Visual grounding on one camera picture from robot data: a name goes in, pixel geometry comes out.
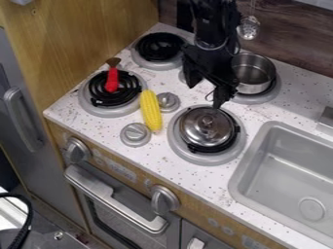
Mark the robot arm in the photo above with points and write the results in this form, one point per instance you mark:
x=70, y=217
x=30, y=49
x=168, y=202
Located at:
x=209, y=19

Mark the silver hanging strainer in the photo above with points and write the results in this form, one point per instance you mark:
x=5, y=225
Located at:
x=249, y=28

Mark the silver pot lid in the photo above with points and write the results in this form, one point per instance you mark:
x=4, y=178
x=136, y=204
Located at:
x=207, y=127

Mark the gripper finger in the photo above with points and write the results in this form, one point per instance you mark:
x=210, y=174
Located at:
x=222, y=95
x=191, y=74

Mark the toy sink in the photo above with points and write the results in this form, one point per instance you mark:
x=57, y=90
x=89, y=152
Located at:
x=286, y=181

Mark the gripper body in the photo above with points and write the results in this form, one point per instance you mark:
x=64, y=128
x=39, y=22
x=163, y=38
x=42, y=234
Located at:
x=211, y=61

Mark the toy stove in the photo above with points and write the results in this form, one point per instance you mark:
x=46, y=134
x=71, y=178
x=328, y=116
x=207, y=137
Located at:
x=173, y=97

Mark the yellow toy corn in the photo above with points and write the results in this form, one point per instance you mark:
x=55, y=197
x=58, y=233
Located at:
x=151, y=110

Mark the silver pot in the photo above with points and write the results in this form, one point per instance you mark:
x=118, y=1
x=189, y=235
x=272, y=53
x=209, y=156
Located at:
x=253, y=73

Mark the grey toy fridge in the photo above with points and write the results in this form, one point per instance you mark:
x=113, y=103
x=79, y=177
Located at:
x=26, y=136

